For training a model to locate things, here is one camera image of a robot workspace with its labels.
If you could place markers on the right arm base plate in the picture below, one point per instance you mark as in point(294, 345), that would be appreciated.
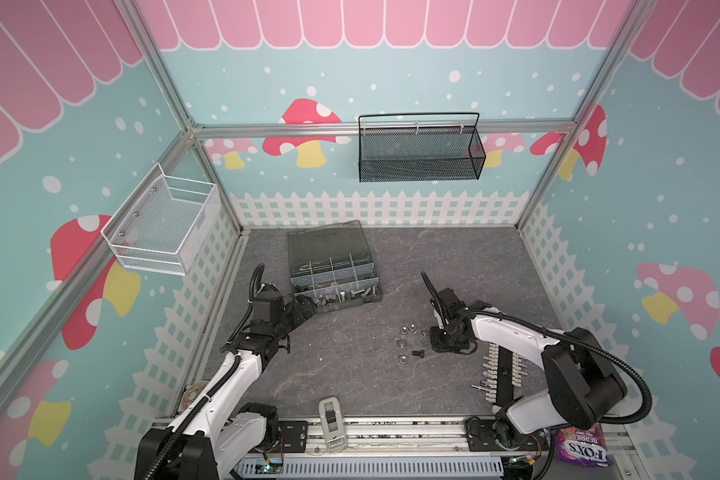
point(496, 435)

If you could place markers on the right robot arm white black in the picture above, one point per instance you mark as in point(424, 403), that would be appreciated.
point(585, 385)

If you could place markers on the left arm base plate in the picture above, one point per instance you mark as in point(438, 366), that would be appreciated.
point(292, 437)

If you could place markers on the green circuit board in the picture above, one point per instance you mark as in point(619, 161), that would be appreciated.
point(269, 467)

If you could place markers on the clear plastic organizer box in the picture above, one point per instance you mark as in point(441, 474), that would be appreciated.
point(332, 265)

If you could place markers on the white wire mesh basket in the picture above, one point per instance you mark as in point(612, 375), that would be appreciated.
point(164, 223)

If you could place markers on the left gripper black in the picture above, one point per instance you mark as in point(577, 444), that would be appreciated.
point(292, 308)

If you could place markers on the purple candy bag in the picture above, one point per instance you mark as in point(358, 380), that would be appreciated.
point(586, 448)

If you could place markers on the grey handheld remote device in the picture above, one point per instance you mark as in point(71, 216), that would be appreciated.
point(332, 424)

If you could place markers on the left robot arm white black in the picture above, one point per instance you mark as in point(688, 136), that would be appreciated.
point(210, 437)

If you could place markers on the white slotted cable duct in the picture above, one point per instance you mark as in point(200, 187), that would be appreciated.
point(481, 467)

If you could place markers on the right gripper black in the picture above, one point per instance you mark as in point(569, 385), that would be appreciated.
point(450, 342)

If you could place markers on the roll of clear tape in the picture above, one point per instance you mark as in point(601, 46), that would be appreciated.
point(189, 395)

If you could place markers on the black rack with screws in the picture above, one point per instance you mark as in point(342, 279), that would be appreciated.
point(502, 375)

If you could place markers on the black wire mesh basket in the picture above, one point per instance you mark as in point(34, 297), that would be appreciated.
point(412, 147)

